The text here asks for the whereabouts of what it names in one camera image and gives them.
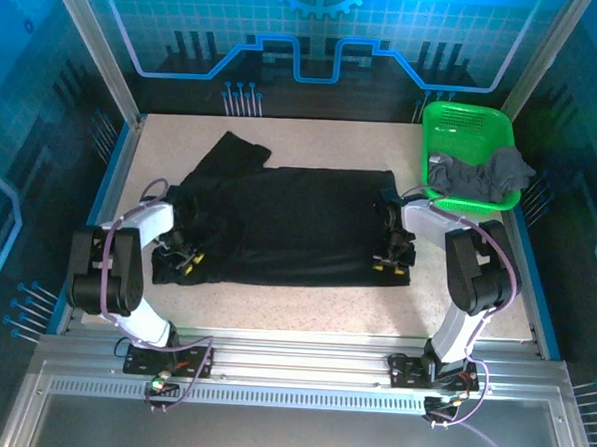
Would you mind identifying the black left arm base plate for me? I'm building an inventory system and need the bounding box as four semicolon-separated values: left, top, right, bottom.
121;341;217;380

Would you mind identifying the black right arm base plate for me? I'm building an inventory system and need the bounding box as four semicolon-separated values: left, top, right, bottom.
385;351;483;394

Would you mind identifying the grey t-shirt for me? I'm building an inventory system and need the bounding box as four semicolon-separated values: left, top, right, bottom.
425;142;539;208

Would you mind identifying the black t-shirt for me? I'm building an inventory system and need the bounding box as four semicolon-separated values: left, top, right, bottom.
149;126;422;299

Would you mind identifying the small connector board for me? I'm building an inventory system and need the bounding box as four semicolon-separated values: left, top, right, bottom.
142;370;183;415
421;389;472;430

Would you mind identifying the aluminium frame post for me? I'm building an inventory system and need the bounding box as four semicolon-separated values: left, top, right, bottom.
37;0;155;129
497;0;595;127

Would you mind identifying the slotted grey cable duct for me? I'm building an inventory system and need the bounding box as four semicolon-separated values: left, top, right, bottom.
47;376;430;418

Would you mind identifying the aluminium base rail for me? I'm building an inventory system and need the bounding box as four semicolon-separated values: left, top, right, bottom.
34;316;577;402

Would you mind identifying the green plastic basket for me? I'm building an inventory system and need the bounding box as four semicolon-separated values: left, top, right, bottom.
416;100;528;217

